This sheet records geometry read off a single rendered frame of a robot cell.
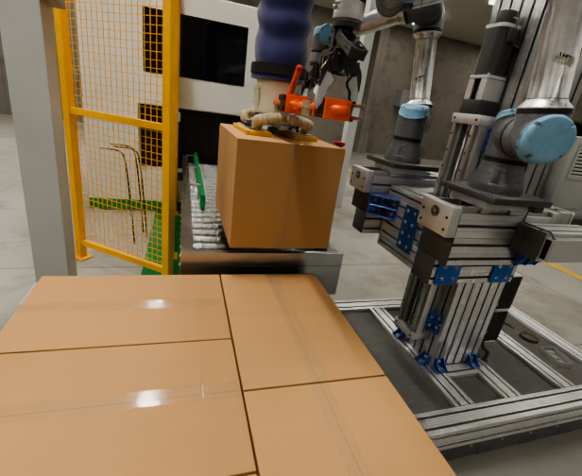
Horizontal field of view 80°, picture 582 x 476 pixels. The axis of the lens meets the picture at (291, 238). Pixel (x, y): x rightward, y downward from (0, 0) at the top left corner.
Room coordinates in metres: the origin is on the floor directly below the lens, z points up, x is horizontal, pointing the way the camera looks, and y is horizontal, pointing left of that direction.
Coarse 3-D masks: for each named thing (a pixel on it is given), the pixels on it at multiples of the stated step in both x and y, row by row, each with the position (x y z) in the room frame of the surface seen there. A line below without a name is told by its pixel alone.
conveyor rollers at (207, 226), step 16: (192, 176) 2.82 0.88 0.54; (208, 176) 2.94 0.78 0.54; (192, 192) 2.32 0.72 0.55; (208, 192) 2.42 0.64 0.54; (192, 208) 1.97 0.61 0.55; (208, 208) 2.01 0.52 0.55; (192, 224) 1.71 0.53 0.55; (208, 224) 1.74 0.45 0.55; (208, 240) 1.55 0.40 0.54; (224, 240) 1.58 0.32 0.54
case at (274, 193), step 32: (224, 128) 1.56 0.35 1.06; (224, 160) 1.49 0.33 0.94; (256, 160) 1.21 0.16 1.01; (288, 160) 1.25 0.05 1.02; (320, 160) 1.29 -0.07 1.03; (224, 192) 1.43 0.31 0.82; (256, 192) 1.21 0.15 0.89; (288, 192) 1.25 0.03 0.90; (320, 192) 1.30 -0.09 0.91; (224, 224) 1.36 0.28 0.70; (256, 224) 1.22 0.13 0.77; (288, 224) 1.26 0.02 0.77; (320, 224) 1.30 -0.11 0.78
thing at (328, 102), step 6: (324, 102) 0.97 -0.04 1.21; (330, 102) 0.93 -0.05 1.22; (336, 102) 0.94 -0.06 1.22; (342, 102) 0.94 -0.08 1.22; (348, 102) 0.95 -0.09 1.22; (318, 108) 1.00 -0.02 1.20; (324, 108) 0.93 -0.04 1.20; (312, 114) 1.01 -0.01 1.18; (318, 114) 0.98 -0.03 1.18; (324, 114) 0.93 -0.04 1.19; (330, 114) 0.94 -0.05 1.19; (336, 114) 0.94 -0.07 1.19; (342, 120) 0.95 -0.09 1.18; (348, 120) 0.95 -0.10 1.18
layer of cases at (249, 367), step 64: (64, 320) 0.81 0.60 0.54; (128, 320) 0.85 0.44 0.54; (192, 320) 0.89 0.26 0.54; (256, 320) 0.94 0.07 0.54; (320, 320) 0.99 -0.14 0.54; (0, 384) 0.57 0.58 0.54; (64, 384) 0.59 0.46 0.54; (128, 384) 0.62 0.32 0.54; (192, 384) 0.64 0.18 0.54; (256, 384) 0.67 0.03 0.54; (320, 384) 0.70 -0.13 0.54; (384, 384) 0.74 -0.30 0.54; (0, 448) 0.43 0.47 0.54; (64, 448) 0.45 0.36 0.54; (128, 448) 0.47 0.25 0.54; (192, 448) 0.49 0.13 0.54; (256, 448) 0.51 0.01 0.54; (320, 448) 0.53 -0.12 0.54; (384, 448) 0.55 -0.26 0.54
